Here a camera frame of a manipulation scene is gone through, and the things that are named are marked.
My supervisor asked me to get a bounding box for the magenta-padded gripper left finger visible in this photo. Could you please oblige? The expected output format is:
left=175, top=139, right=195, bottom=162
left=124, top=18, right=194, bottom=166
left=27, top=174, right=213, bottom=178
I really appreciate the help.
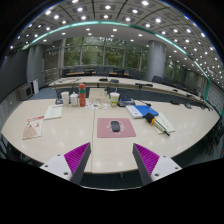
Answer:
left=39, top=142, right=92, bottom=185

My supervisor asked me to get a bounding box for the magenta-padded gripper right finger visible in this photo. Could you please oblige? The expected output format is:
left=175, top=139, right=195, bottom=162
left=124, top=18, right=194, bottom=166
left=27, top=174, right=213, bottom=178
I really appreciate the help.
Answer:
left=132, top=143, right=183, bottom=186

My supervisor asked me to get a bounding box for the black computer mouse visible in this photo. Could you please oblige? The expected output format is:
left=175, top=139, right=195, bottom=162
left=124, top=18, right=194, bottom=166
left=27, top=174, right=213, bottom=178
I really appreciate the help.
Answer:
left=110, top=120, right=121, bottom=133

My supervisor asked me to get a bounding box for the pink printed mouse pad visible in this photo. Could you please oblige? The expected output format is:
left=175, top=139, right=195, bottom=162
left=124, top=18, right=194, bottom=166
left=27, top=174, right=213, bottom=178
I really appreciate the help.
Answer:
left=96, top=117, right=137, bottom=139

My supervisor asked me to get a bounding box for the white and green booklet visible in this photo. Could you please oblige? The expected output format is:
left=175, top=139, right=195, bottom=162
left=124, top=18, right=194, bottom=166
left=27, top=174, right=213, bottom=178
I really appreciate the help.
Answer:
left=153, top=111, right=177, bottom=135

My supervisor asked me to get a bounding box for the red and white leaflet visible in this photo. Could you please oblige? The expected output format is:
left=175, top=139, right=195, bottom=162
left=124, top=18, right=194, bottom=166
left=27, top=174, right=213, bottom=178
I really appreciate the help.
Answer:
left=22, top=114, right=45, bottom=140

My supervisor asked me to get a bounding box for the black handheld microphone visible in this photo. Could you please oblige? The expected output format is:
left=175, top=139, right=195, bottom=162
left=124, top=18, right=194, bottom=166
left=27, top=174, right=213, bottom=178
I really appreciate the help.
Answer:
left=144, top=112, right=171, bottom=137

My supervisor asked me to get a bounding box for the white paper booklet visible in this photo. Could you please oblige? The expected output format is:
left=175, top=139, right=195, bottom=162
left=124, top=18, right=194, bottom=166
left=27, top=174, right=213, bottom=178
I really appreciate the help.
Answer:
left=43, top=104, right=64, bottom=121

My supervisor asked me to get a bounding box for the row of black office chairs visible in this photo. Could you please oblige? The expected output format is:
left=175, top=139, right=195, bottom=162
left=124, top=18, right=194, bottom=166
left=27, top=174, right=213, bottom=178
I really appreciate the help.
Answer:
left=61, top=66, right=201, bottom=93
left=201, top=118, right=224, bottom=156

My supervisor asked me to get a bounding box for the blue and white book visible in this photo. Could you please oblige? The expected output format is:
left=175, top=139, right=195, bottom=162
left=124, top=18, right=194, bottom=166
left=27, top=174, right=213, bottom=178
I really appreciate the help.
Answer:
left=125, top=104, right=160, bottom=120

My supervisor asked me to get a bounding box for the black gooseneck desk microphone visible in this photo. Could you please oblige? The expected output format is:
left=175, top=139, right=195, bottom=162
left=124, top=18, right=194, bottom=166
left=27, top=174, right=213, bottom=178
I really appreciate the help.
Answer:
left=139, top=99, right=152, bottom=107

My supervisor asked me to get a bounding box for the white paper cup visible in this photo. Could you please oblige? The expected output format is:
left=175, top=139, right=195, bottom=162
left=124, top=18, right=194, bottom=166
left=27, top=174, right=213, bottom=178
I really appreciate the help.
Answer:
left=60, top=91, right=70, bottom=107

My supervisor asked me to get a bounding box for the white lidded mug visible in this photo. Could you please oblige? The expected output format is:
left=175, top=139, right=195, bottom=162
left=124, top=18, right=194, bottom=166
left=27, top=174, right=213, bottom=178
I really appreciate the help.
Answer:
left=69, top=92, right=80, bottom=107

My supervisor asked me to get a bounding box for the colourful printed flyer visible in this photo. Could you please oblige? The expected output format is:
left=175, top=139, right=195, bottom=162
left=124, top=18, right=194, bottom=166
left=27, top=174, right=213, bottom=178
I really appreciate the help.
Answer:
left=85, top=102, right=109, bottom=111

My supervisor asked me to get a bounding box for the red bottle with green band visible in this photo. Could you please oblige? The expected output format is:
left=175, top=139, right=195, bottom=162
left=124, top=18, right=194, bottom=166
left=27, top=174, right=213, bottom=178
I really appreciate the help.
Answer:
left=78, top=83, right=87, bottom=108

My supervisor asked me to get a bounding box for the black desk conference unit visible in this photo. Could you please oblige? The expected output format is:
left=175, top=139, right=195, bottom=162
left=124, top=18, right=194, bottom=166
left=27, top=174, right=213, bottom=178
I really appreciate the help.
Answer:
left=117, top=97, right=136, bottom=108

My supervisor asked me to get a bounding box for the grey box appliance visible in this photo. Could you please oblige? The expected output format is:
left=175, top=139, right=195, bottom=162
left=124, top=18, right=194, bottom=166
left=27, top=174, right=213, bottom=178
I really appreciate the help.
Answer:
left=19, top=83, right=34, bottom=101

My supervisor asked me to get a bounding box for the beige cardboard box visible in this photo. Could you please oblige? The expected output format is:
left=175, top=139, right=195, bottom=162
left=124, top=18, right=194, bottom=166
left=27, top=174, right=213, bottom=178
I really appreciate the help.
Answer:
left=88, top=87, right=111, bottom=104

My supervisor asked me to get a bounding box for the white standing appliance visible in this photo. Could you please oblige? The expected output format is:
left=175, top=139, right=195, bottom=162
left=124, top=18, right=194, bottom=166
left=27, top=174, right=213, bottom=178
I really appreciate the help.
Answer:
left=30, top=78, right=40, bottom=95

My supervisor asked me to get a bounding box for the printed drink cup with straw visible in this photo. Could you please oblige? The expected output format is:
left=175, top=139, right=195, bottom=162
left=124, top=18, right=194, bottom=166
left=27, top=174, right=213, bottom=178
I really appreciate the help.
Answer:
left=109, top=89, right=121, bottom=108

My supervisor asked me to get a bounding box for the long curved conference table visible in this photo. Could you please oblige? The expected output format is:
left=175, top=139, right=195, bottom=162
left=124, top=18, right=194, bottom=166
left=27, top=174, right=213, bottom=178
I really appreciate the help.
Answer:
left=48, top=75, right=204, bottom=101

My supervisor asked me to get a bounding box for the group of ceiling lights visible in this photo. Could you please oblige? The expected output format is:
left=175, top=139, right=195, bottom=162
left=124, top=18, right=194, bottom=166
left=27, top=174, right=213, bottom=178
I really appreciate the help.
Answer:
left=9, top=0, right=224, bottom=84

